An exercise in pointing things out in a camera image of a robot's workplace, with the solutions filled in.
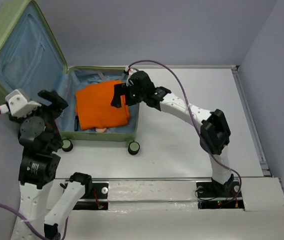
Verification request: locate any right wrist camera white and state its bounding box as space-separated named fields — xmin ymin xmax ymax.
xmin=122 ymin=66 xmax=139 ymax=86

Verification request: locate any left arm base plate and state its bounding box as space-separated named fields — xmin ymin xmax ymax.
xmin=73 ymin=182 xmax=109 ymax=211

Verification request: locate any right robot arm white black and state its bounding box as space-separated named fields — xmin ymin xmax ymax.
xmin=111 ymin=71 xmax=234 ymax=196

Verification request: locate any green suitcase with blue lining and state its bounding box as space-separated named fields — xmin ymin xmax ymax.
xmin=0 ymin=0 xmax=140 ymax=155

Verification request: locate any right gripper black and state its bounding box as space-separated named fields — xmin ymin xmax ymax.
xmin=111 ymin=82 xmax=146 ymax=109

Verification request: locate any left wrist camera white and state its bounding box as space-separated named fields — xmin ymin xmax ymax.
xmin=0 ymin=88 xmax=42 ymax=118

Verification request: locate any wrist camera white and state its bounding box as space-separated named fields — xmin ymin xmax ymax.
xmin=0 ymin=88 xmax=42 ymax=118
xmin=122 ymin=66 xmax=139 ymax=86

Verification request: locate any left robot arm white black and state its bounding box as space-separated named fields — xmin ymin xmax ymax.
xmin=11 ymin=90 xmax=93 ymax=240

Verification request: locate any pink round powder puff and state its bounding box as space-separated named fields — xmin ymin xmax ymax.
xmin=95 ymin=128 xmax=107 ymax=133

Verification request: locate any orange cloth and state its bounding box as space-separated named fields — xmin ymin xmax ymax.
xmin=75 ymin=80 xmax=130 ymax=130

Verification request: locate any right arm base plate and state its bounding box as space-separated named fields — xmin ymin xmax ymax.
xmin=194 ymin=181 xmax=245 ymax=210

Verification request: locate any black mascara tube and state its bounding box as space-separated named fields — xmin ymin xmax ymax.
xmin=74 ymin=115 xmax=80 ymax=132

